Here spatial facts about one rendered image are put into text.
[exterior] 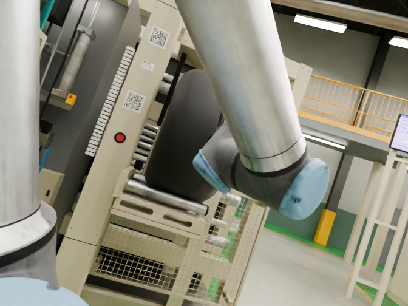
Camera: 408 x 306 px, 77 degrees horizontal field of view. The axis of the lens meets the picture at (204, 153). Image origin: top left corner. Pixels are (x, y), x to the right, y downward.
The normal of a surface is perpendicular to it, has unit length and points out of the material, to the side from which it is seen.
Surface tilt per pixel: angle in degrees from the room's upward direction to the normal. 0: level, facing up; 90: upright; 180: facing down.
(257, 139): 138
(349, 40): 90
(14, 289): 10
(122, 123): 90
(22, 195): 81
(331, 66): 90
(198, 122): 85
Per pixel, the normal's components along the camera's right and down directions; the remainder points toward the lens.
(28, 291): 0.42, -0.90
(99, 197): 0.18, 0.00
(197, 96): 0.31, -0.38
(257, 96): 0.04, 0.57
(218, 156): -0.73, -0.26
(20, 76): 0.97, 0.18
